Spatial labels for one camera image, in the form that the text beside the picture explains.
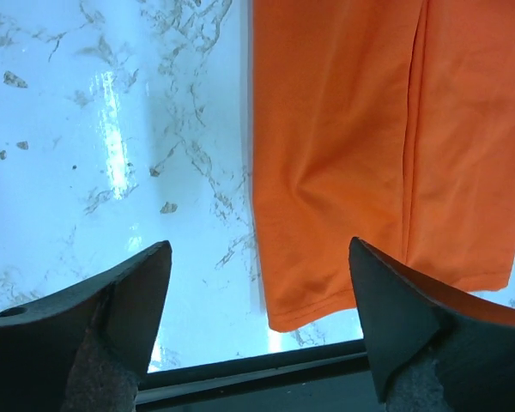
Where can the orange t shirt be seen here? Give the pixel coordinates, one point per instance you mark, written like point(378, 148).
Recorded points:
point(391, 121)

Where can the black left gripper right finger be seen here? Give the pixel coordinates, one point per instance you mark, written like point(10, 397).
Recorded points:
point(430, 346)

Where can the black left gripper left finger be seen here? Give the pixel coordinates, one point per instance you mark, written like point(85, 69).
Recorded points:
point(86, 347)

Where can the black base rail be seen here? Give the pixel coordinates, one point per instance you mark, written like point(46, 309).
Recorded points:
point(334, 377)

